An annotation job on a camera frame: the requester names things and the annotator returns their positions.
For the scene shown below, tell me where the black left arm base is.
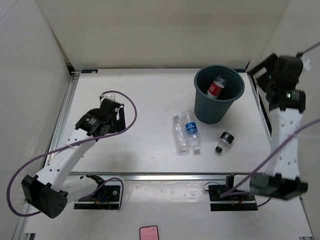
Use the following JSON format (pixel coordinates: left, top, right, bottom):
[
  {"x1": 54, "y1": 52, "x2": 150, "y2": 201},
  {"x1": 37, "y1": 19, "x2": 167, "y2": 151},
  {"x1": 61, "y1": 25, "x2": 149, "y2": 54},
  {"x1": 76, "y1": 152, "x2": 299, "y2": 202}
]
[{"x1": 73, "y1": 174, "x2": 124, "y2": 210}]

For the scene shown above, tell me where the pink smartphone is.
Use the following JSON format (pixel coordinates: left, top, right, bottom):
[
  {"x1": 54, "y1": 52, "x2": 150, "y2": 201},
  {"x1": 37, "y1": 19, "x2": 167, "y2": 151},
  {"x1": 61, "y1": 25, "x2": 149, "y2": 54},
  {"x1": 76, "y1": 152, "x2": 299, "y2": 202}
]
[{"x1": 139, "y1": 225, "x2": 159, "y2": 240}]

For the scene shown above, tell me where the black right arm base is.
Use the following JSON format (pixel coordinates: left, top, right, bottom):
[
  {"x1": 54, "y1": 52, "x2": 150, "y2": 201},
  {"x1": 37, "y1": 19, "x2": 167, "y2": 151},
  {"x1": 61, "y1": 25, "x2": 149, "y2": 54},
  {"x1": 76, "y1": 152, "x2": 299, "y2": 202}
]
[{"x1": 202, "y1": 174, "x2": 258, "y2": 212}]

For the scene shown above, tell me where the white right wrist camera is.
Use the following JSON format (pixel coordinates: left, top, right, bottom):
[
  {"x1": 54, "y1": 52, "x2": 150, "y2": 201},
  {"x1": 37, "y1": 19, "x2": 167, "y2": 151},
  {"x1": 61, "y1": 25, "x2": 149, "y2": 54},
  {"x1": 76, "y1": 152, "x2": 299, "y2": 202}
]
[{"x1": 300, "y1": 55, "x2": 312, "y2": 72}]

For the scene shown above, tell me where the clear unlabelled plastic bottle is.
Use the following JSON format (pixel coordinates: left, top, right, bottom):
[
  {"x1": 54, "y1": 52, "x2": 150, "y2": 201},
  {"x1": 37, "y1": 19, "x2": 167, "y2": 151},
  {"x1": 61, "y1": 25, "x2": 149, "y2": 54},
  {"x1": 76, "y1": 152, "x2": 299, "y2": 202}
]
[{"x1": 172, "y1": 113, "x2": 189, "y2": 155}]

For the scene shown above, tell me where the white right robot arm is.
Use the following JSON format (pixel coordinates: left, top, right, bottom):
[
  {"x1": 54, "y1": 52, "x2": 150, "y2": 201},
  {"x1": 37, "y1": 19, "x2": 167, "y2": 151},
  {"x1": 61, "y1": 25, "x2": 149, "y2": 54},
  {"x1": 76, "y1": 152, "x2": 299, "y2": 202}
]
[{"x1": 221, "y1": 53, "x2": 308, "y2": 200}]

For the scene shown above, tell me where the aluminium table edge rail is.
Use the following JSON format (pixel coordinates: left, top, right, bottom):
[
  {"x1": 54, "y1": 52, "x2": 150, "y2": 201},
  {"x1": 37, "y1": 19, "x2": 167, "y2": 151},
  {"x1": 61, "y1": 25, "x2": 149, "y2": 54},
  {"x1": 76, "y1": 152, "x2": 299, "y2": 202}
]
[{"x1": 67, "y1": 171, "x2": 236, "y2": 181}]

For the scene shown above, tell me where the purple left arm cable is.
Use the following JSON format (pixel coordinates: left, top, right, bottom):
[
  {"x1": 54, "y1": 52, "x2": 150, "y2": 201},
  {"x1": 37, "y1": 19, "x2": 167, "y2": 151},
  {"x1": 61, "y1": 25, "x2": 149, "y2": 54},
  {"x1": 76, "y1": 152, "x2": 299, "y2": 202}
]
[{"x1": 6, "y1": 90, "x2": 138, "y2": 217}]

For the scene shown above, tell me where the clear bottle red label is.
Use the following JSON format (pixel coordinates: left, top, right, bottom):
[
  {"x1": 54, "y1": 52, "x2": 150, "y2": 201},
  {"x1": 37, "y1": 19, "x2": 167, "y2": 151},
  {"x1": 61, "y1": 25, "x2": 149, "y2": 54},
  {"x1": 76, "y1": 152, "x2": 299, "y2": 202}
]
[{"x1": 205, "y1": 76, "x2": 228, "y2": 99}]

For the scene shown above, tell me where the small bottle black label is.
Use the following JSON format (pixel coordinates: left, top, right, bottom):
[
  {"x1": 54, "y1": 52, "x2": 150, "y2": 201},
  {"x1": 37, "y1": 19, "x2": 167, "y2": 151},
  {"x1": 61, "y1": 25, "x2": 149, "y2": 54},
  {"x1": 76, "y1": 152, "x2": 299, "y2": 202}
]
[{"x1": 215, "y1": 131, "x2": 235, "y2": 154}]

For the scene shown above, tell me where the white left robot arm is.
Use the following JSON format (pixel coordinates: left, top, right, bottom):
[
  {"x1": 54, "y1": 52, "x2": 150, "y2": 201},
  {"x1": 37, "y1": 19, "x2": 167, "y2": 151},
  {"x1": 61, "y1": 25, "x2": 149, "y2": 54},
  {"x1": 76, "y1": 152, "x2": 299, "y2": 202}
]
[{"x1": 21, "y1": 99, "x2": 126, "y2": 219}]

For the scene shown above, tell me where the dark green plastic bin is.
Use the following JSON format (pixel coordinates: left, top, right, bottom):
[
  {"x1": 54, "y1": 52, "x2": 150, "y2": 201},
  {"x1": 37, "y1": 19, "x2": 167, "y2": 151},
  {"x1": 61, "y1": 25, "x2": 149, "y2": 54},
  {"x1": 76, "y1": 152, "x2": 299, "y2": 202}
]
[{"x1": 193, "y1": 65, "x2": 245, "y2": 124}]

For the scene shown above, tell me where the clear bottle blue label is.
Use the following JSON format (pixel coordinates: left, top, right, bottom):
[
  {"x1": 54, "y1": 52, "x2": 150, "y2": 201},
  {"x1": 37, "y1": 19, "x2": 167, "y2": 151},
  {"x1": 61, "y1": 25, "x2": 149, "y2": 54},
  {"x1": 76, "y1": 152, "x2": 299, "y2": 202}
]
[{"x1": 182, "y1": 110, "x2": 201, "y2": 154}]

